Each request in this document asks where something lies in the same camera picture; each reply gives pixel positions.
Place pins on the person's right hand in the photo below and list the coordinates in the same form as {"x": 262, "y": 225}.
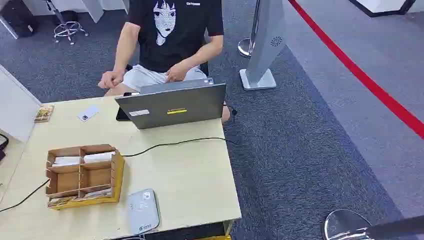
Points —
{"x": 111, "y": 79}

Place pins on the person's left hand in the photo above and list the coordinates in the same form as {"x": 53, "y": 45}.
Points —
{"x": 176, "y": 73}

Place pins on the person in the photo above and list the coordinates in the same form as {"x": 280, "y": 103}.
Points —
{"x": 172, "y": 49}

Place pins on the grey laptop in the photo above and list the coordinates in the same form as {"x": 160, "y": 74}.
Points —
{"x": 172, "y": 107}

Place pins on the black phone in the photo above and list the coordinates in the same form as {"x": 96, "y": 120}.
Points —
{"x": 121, "y": 115}

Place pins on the chrome chair base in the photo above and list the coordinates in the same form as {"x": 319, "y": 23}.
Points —
{"x": 68, "y": 30}

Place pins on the patterned card pack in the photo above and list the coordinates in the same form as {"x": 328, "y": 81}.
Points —
{"x": 44, "y": 114}

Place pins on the white furniture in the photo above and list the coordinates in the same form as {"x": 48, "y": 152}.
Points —
{"x": 89, "y": 6}

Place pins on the white card stack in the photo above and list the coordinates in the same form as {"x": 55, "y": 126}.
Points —
{"x": 98, "y": 157}
{"x": 67, "y": 161}

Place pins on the grey kiosk stand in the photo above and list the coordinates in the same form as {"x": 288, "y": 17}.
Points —
{"x": 265, "y": 43}

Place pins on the white partition panel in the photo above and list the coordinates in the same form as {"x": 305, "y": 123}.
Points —
{"x": 16, "y": 106}

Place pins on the wooden card box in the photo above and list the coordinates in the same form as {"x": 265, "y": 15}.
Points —
{"x": 99, "y": 179}

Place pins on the black bag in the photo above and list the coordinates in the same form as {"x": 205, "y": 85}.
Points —
{"x": 18, "y": 18}

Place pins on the printed cards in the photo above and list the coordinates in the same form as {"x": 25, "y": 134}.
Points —
{"x": 82, "y": 197}

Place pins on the black object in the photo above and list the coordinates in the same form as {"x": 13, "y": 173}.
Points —
{"x": 2, "y": 145}

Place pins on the grey flat device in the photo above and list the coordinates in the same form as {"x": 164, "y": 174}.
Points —
{"x": 143, "y": 212}

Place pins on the red barrier belt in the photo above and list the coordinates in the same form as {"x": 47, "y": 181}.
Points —
{"x": 364, "y": 79}

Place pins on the white platform black edge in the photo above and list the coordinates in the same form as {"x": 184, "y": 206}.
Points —
{"x": 384, "y": 6}

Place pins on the chrome stanchion base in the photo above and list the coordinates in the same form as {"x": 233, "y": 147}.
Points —
{"x": 344, "y": 225}

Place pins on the dark stanchion pole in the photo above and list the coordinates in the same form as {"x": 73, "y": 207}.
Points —
{"x": 397, "y": 228}

